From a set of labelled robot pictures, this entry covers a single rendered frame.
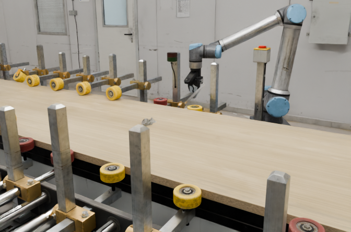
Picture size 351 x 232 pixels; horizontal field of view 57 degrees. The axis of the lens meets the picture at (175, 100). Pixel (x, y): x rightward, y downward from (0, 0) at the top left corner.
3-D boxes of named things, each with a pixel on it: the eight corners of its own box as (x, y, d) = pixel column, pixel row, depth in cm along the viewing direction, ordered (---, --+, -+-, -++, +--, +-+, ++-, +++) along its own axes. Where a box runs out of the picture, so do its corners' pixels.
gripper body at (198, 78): (203, 84, 229) (203, 67, 226) (197, 87, 222) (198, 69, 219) (193, 83, 233) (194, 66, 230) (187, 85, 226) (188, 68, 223)
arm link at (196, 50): (203, 43, 214) (188, 43, 215) (202, 62, 218) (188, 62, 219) (203, 42, 223) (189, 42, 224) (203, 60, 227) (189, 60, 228)
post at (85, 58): (90, 118, 245) (85, 55, 233) (94, 119, 243) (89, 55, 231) (87, 119, 242) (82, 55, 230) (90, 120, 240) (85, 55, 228)
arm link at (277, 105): (282, 113, 233) (305, 5, 213) (288, 120, 217) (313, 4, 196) (261, 109, 234) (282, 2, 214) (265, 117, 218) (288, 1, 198)
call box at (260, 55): (256, 61, 171) (257, 46, 169) (269, 62, 168) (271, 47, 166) (252, 63, 166) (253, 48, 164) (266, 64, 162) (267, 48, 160)
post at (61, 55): (67, 112, 257) (61, 51, 245) (70, 113, 256) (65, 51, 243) (64, 113, 254) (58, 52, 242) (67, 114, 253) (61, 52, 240)
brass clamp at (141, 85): (135, 87, 217) (135, 79, 216) (151, 89, 211) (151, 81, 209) (129, 88, 212) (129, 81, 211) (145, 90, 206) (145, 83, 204)
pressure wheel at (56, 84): (58, 75, 218) (65, 82, 216) (55, 84, 222) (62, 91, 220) (50, 76, 213) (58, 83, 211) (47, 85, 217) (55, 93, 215)
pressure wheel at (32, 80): (41, 82, 229) (35, 87, 234) (36, 72, 229) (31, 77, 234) (34, 84, 224) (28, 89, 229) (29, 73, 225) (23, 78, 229)
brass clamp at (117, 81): (107, 82, 230) (106, 76, 228) (121, 84, 223) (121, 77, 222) (101, 84, 225) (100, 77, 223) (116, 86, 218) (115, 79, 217)
